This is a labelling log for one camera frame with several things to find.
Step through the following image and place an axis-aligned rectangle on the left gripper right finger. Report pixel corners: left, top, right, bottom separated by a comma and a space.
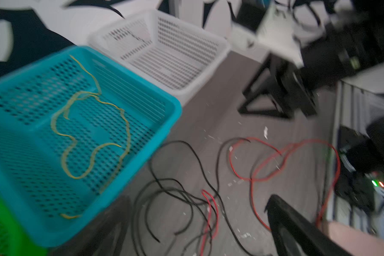
265, 194, 350, 256

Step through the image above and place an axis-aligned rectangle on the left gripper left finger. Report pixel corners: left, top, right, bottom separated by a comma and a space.
48, 195, 131, 256

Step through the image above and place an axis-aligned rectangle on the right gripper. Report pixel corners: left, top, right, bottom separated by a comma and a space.
238, 54, 317, 119

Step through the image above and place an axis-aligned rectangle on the yellow cable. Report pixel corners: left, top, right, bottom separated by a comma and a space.
50, 55, 132, 220

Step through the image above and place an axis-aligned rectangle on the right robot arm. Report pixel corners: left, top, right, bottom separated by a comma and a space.
234, 1, 384, 119

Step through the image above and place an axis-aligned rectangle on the pink case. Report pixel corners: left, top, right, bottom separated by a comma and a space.
321, 221, 384, 256

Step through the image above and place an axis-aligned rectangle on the white plastic basket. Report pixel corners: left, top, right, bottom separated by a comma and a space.
88, 10, 230, 106

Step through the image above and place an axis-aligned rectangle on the green plastic basket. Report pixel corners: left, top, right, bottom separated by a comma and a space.
0, 199, 48, 256

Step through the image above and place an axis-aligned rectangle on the teal plastic basket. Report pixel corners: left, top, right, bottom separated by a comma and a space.
0, 47, 182, 247

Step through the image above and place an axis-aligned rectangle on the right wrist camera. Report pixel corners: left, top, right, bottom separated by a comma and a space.
236, 0, 305, 68

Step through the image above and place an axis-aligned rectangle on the tangled cable pile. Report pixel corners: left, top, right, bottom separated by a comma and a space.
131, 137, 341, 256

